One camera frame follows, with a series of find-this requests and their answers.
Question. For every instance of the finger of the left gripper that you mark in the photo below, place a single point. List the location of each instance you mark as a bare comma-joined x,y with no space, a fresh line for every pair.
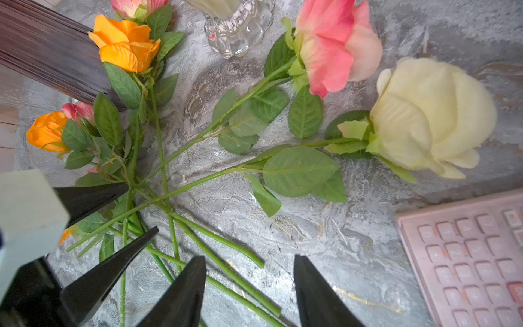
81,202

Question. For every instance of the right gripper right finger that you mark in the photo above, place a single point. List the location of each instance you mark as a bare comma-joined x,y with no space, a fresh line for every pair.
318,304

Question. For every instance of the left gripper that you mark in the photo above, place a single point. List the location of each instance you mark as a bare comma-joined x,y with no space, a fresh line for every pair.
36,298

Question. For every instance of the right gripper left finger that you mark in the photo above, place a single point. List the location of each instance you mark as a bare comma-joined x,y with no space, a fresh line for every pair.
181,305

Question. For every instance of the pink rose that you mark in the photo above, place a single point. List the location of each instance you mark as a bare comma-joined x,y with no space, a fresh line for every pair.
136,9
79,111
331,44

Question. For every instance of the orange rose lower left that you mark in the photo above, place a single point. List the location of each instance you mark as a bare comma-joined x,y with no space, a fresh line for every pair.
94,233

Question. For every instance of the orange rose near vase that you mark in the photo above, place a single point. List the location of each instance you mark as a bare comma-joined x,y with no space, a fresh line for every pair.
133,54

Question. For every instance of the purple glass vase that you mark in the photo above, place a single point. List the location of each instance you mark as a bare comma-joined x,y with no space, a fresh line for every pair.
54,50

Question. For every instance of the yellow ruffled vase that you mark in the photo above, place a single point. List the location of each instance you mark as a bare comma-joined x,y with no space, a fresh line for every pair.
232,28

